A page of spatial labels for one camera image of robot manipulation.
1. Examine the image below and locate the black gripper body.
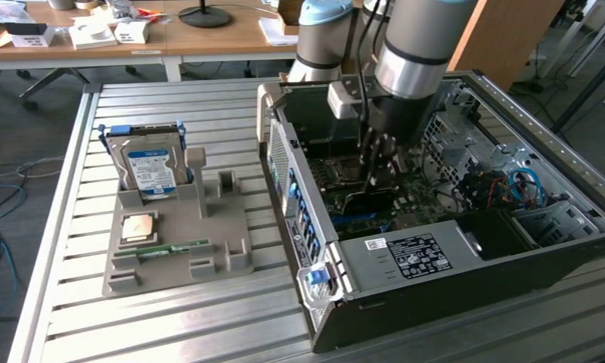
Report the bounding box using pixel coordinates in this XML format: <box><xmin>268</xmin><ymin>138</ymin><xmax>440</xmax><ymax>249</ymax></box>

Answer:
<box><xmin>366</xmin><ymin>94</ymin><xmax>435</xmax><ymax>147</ymax></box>

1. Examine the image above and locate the metal CPU socket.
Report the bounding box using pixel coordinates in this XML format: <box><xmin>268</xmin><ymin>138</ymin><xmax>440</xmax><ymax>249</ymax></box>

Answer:
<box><xmin>327</xmin><ymin>157</ymin><xmax>364</xmax><ymax>181</ymax></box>

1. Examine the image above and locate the green motherboard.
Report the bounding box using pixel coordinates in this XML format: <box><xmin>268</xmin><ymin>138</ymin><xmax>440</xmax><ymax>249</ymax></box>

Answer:
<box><xmin>302</xmin><ymin>139</ymin><xmax>466</xmax><ymax>241</ymax></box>

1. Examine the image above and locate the perforated metal drive cage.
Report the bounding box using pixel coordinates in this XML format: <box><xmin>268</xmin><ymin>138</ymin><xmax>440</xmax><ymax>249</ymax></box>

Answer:
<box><xmin>423</xmin><ymin>85</ymin><xmax>491</xmax><ymax>182</ymax></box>

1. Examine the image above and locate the blue expansion slot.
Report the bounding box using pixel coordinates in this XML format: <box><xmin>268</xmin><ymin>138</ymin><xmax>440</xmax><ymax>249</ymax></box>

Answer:
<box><xmin>332</xmin><ymin>212</ymin><xmax>383</xmax><ymax>225</ymax></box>

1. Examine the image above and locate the grey power supply unit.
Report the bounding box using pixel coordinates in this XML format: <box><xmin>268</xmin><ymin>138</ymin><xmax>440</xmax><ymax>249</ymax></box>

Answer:
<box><xmin>338</xmin><ymin>221</ymin><xmax>486</xmax><ymax>294</ymax></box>

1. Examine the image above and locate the blue plastic case latch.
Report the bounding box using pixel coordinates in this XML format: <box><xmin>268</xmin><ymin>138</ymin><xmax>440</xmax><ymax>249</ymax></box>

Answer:
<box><xmin>306</xmin><ymin>266</ymin><xmax>334</xmax><ymax>285</ymax></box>

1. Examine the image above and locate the white paper stack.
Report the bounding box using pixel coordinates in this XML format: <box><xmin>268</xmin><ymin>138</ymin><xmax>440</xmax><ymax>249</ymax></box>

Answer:
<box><xmin>259</xmin><ymin>17</ymin><xmax>300</xmax><ymax>47</ymax></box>

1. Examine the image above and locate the brown cardboard box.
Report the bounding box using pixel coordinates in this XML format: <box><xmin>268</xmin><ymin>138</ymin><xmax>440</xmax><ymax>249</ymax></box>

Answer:
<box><xmin>276</xmin><ymin>0</ymin><xmax>304</xmax><ymax>26</ymax></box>

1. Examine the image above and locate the grey metal disk bay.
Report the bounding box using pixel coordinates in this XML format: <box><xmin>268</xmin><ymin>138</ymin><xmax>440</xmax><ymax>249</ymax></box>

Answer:
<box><xmin>512</xmin><ymin>200</ymin><xmax>604</xmax><ymax>247</ymax></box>

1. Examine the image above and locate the black slanted metal pole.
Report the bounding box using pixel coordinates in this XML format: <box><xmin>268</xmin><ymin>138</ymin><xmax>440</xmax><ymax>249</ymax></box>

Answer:
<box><xmin>552</xmin><ymin>47</ymin><xmax>605</xmax><ymax>134</ymax></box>

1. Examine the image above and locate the wooden desk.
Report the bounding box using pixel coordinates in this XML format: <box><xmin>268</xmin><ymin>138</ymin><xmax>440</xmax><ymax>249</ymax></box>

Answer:
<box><xmin>164</xmin><ymin>0</ymin><xmax>443</xmax><ymax>82</ymax></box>
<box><xmin>0</xmin><ymin>0</ymin><xmax>171</xmax><ymax>110</ymax></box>

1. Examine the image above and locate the black grey PC case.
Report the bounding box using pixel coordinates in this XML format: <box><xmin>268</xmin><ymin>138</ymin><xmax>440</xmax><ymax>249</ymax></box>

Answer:
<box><xmin>255</xmin><ymin>70</ymin><xmax>605</xmax><ymax>355</ymax></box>

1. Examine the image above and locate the grey plastic parts rack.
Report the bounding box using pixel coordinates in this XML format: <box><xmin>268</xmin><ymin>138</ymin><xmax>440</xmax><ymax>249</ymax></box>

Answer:
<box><xmin>102</xmin><ymin>147</ymin><xmax>256</xmax><ymax>299</ymax></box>

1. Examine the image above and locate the hard disk with blue caddy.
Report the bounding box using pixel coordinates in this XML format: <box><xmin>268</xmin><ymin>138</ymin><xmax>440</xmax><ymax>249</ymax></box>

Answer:
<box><xmin>98</xmin><ymin>120</ymin><xmax>191</xmax><ymax>200</ymax></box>

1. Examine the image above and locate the black round lamp base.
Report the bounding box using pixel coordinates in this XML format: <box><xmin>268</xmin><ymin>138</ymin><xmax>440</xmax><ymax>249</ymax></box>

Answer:
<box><xmin>178</xmin><ymin>0</ymin><xmax>234</xmax><ymax>29</ymax></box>

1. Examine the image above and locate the green RAM stick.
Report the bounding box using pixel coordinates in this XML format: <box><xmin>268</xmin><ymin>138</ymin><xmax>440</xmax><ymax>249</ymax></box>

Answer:
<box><xmin>115</xmin><ymin>240</ymin><xmax>212</xmax><ymax>260</ymax></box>

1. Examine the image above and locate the copper coloured CPU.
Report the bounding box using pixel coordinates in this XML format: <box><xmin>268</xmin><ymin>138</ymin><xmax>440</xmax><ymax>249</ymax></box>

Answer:
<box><xmin>120</xmin><ymin>215</ymin><xmax>158</xmax><ymax>243</ymax></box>

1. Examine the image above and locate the small white labelled box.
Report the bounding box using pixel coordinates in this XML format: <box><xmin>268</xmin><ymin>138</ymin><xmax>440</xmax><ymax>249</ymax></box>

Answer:
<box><xmin>115</xmin><ymin>20</ymin><xmax>151</xmax><ymax>45</ymax></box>

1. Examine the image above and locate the white box with roll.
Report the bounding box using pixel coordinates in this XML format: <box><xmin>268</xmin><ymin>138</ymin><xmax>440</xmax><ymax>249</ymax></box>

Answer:
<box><xmin>68</xmin><ymin>17</ymin><xmax>119</xmax><ymax>51</ymax></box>

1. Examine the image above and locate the white box with black top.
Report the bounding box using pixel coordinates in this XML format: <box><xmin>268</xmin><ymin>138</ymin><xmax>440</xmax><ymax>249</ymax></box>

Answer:
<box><xmin>4</xmin><ymin>22</ymin><xmax>56</xmax><ymax>48</ymax></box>

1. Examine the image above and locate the clear plastic bag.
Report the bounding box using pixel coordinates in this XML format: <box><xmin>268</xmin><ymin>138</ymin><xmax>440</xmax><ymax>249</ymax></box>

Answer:
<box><xmin>0</xmin><ymin>0</ymin><xmax>36</xmax><ymax>23</ymax></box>

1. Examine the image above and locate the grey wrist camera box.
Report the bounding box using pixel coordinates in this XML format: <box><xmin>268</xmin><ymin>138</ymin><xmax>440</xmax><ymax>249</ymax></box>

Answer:
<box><xmin>326</xmin><ymin>81</ymin><xmax>372</xmax><ymax>119</ymax></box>

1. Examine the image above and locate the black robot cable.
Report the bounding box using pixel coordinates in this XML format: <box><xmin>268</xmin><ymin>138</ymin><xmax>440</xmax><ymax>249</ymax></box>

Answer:
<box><xmin>358</xmin><ymin>0</ymin><xmax>384</xmax><ymax>128</ymax></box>

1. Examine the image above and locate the blue data wire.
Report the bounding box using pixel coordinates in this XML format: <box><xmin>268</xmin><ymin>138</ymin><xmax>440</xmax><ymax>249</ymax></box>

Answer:
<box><xmin>508</xmin><ymin>168</ymin><xmax>547</xmax><ymax>211</ymax></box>

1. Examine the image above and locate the grey floor cable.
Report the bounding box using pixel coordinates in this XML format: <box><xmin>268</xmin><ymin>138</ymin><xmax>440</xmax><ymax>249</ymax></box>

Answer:
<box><xmin>0</xmin><ymin>157</ymin><xmax>67</xmax><ymax>178</ymax></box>

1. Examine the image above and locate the blue floor cable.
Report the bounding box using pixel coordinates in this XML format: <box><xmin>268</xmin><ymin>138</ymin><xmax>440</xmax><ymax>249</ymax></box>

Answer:
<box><xmin>0</xmin><ymin>172</ymin><xmax>27</xmax><ymax>322</ymax></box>

